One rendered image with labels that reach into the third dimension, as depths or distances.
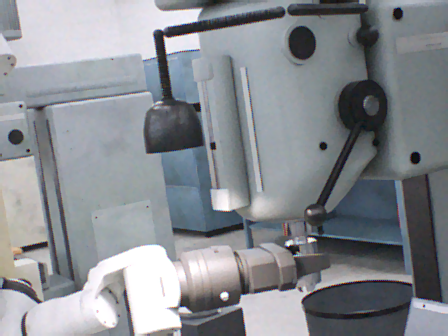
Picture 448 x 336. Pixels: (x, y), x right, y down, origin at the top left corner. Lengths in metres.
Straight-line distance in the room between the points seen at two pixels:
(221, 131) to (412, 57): 0.30
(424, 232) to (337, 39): 0.53
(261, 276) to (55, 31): 9.73
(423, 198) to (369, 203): 5.86
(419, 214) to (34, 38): 9.36
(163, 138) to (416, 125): 0.40
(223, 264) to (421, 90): 0.38
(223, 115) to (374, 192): 6.23
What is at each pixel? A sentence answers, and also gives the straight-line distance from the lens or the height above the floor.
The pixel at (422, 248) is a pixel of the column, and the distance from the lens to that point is 1.53.
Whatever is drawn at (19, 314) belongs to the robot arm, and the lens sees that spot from 1.25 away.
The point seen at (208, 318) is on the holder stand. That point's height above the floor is 1.09.
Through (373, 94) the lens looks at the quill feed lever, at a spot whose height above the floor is 1.47.
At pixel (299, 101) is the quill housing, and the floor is 1.47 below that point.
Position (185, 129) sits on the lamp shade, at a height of 1.46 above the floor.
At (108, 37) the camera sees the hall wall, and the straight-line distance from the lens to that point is 11.04.
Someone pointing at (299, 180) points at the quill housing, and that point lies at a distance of 1.07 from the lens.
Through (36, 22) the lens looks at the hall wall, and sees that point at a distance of 10.69.
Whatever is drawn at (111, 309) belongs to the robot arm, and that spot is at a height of 1.21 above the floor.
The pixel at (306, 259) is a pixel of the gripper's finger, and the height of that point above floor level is 1.25.
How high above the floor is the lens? 1.50
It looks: 5 degrees down
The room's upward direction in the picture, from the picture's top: 8 degrees counter-clockwise
